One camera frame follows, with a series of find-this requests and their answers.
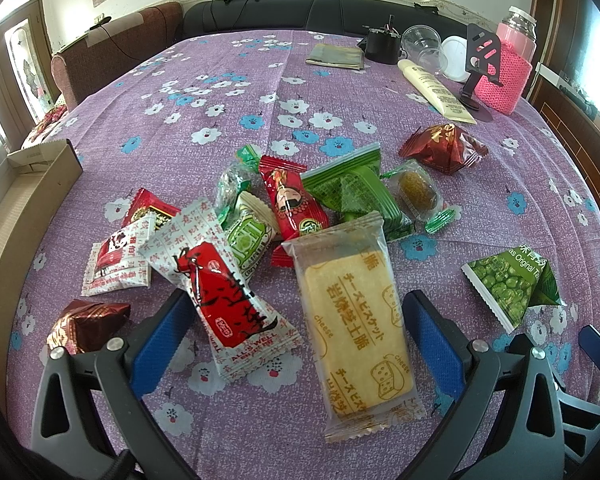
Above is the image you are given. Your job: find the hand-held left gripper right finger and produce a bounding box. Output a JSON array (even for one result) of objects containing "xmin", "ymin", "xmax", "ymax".
[{"xmin": 402, "ymin": 289, "xmax": 567, "ymax": 480}]

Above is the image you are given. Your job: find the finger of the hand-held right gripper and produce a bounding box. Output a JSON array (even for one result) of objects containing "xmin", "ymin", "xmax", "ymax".
[
  {"xmin": 579, "ymin": 324, "xmax": 600, "ymax": 382},
  {"xmin": 559, "ymin": 386, "xmax": 600, "ymax": 461}
]

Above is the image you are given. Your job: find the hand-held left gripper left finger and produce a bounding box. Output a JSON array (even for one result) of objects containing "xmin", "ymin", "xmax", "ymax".
[{"xmin": 30, "ymin": 287, "xmax": 201, "ymax": 480}]

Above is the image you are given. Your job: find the red white rice cracker packet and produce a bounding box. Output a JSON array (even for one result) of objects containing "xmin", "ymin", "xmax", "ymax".
[{"xmin": 149, "ymin": 199, "xmax": 302, "ymax": 382}]

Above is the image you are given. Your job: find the clear cheese biscuit packet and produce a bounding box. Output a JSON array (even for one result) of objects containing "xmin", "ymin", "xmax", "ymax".
[{"xmin": 281, "ymin": 211, "xmax": 427, "ymax": 444}]

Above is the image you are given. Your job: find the shallow cardboard box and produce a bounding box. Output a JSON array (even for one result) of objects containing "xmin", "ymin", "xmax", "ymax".
[{"xmin": 0, "ymin": 139, "xmax": 84, "ymax": 281}]

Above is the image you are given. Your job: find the dark red foil snack packet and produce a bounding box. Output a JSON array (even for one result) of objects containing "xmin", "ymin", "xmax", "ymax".
[
  {"xmin": 46, "ymin": 299, "xmax": 132, "ymax": 357},
  {"xmin": 398, "ymin": 123, "xmax": 489, "ymax": 176}
]

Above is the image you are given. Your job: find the small white red packet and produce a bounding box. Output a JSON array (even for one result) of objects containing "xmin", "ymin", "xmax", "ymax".
[{"xmin": 81, "ymin": 211, "xmax": 157, "ymax": 297}]

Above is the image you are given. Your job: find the green pea snack packet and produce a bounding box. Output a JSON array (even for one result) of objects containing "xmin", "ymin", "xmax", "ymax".
[{"xmin": 461, "ymin": 246, "xmax": 569, "ymax": 334}]

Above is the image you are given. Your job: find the green white candy packet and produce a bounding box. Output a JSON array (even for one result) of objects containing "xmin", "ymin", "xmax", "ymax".
[{"xmin": 219, "ymin": 191, "xmax": 282, "ymax": 275}]

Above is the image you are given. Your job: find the red gold snack packet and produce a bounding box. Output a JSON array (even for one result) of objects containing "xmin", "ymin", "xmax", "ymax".
[{"xmin": 121, "ymin": 188, "xmax": 182, "ymax": 235}]

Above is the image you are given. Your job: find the clear wrapped jelly candy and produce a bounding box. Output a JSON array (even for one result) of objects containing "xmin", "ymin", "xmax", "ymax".
[{"xmin": 381, "ymin": 159, "xmax": 457, "ymax": 235}]

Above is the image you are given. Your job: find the green pleated snack packet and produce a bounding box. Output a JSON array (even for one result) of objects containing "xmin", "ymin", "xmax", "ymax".
[{"xmin": 300, "ymin": 142, "xmax": 416, "ymax": 242}]

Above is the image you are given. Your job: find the green clear wrapped candy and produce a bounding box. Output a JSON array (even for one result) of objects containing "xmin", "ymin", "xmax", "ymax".
[{"xmin": 215, "ymin": 144, "xmax": 262, "ymax": 211}]

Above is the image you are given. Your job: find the red cartoon snack packet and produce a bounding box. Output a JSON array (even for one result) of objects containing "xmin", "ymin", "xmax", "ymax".
[{"xmin": 258, "ymin": 155, "xmax": 331, "ymax": 269}]

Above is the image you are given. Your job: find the purple floral tablecloth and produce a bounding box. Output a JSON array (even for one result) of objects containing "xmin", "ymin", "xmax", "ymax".
[{"xmin": 10, "ymin": 30, "xmax": 600, "ymax": 480}]

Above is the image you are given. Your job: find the red patterned blanket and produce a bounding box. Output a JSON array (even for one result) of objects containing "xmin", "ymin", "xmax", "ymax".
[{"xmin": 26, "ymin": 106, "xmax": 69, "ymax": 144}]

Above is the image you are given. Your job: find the cream squeeze tube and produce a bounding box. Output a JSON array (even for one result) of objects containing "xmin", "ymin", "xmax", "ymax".
[{"xmin": 397, "ymin": 58, "xmax": 477, "ymax": 125}]

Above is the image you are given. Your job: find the bottle in pink knit sleeve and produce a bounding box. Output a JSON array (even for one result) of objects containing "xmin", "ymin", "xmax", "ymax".
[{"xmin": 474, "ymin": 5, "xmax": 538, "ymax": 115}]

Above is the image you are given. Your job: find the brown armchair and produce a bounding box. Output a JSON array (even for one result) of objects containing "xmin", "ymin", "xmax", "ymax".
[{"xmin": 51, "ymin": 1, "xmax": 184, "ymax": 112}]

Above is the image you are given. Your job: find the white round lid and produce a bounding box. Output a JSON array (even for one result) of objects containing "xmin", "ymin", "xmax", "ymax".
[{"xmin": 439, "ymin": 35, "xmax": 475, "ymax": 82}]

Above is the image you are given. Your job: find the black phone stand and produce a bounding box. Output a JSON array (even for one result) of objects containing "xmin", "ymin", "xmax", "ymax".
[{"xmin": 459, "ymin": 23, "xmax": 504, "ymax": 112}]

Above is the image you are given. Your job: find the clear plastic cup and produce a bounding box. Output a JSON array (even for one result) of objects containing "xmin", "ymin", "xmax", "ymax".
[{"xmin": 401, "ymin": 24, "xmax": 444, "ymax": 75}]

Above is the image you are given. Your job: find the black round device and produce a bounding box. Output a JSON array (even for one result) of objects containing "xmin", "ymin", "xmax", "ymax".
[{"xmin": 363, "ymin": 14, "xmax": 405, "ymax": 65}]

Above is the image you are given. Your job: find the olive flat booklet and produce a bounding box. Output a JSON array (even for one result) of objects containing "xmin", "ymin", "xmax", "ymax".
[{"xmin": 305, "ymin": 43, "xmax": 367, "ymax": 71}]

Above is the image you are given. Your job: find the wooden glass door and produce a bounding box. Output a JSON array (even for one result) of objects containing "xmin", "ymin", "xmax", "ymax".
[{"xmin": 0, "ymin": 0, "xmax": 57, "ymax": 128}]

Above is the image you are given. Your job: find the black leather sofa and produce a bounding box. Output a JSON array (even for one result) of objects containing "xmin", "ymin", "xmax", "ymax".
[{"xmin": 182, "ymin": 0, "xmax": 481, "ymax": 42}]

